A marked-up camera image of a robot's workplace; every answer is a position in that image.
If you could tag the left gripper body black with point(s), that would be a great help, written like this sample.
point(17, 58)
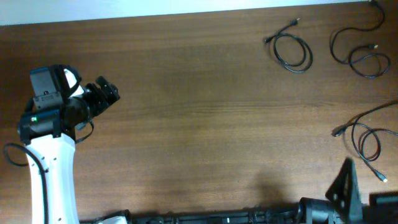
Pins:
point(96, 101)

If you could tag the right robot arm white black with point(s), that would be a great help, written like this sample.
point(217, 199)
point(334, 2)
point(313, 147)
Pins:
point(343, 203)

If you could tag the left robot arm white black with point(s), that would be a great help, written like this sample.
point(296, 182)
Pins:
point(59, 108)

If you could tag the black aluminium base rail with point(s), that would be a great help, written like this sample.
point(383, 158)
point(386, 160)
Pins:
point(256, 215)

